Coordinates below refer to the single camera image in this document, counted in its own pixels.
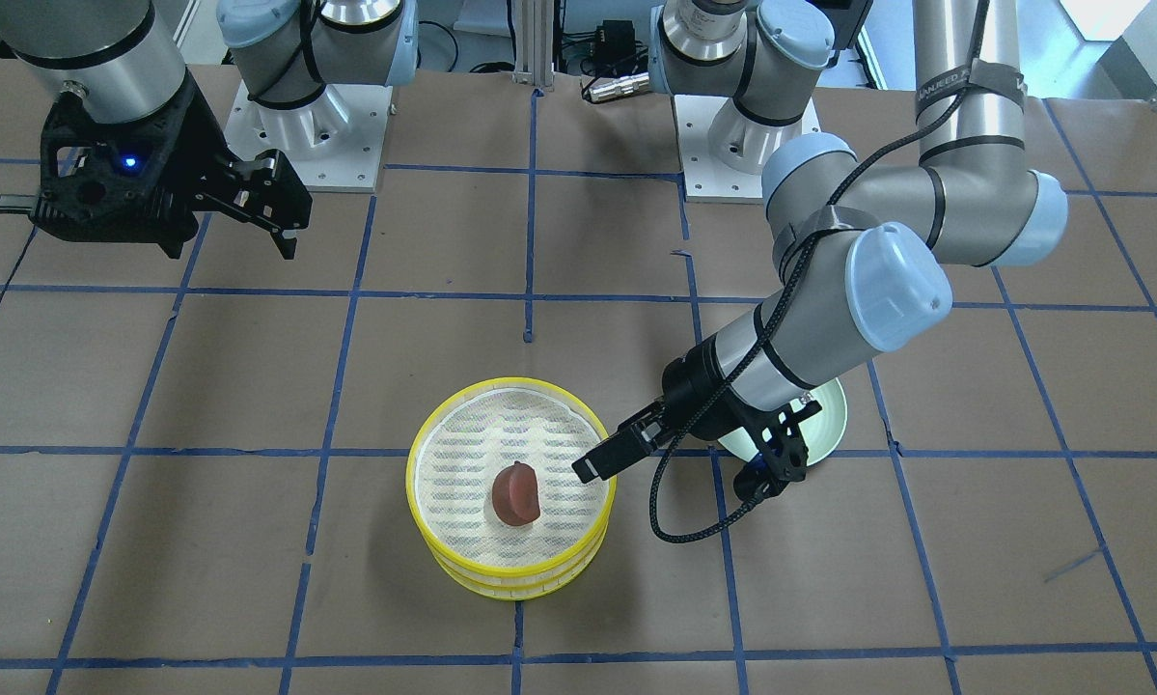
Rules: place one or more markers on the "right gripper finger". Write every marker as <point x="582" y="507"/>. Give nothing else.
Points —
<point x="285" y="241"/>

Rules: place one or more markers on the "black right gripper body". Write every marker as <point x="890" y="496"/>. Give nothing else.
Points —
<point x="195" y="152"/>

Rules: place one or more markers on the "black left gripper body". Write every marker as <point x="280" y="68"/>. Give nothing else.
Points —
<point x="694" y="379"/>

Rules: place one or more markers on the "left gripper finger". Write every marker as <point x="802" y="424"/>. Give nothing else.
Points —
<point x="625" y="447"/>

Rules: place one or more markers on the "brown bun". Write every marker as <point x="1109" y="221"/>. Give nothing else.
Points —
<point x="514" y="495"/>

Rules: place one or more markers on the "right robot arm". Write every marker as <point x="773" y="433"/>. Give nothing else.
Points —
<point x="124" y="64"/>

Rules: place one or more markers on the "light green plate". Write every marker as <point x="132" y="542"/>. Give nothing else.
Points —
<point x="823" y="431"/>

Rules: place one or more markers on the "black power adapter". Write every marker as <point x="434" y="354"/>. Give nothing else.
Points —
<point x="613" y="40"/>

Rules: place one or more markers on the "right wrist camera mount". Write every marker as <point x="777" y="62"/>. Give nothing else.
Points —
<point x="113" y="183"/>

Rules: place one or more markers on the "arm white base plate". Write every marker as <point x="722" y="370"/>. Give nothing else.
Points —
<point x="335" y="144"/>
<point x="722" y="152"/>

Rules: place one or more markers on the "aluminium frame post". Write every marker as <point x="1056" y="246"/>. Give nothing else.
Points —
<point x="533" y="32"/>

